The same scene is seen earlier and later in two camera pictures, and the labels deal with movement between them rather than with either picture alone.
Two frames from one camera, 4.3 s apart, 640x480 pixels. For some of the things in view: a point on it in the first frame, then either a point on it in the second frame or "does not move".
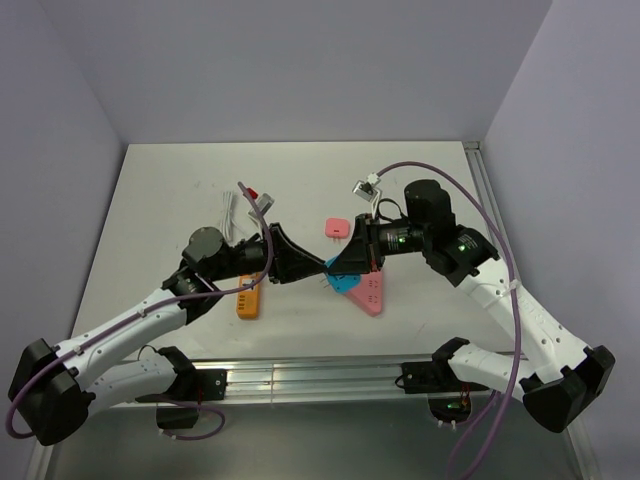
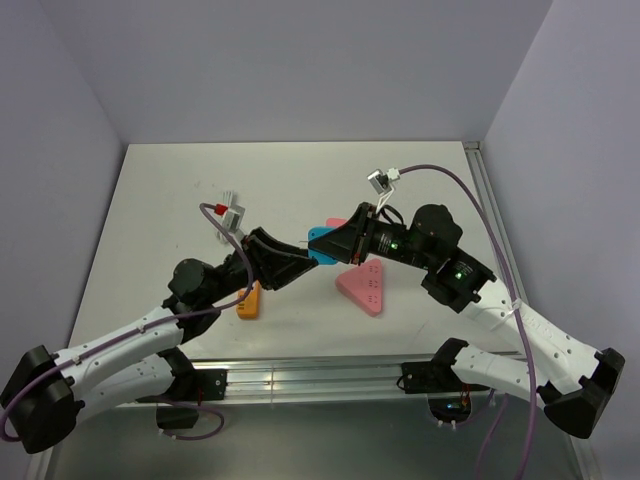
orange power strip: x=247 y=301 does not move
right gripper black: x=356 y=257 -> x=349 y=240
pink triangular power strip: x=368 y=294 does not move
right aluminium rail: x=476 y=153 does not move
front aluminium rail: x=299 y=380 does not move
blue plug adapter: x=342 y=283 -> x=321 y=259
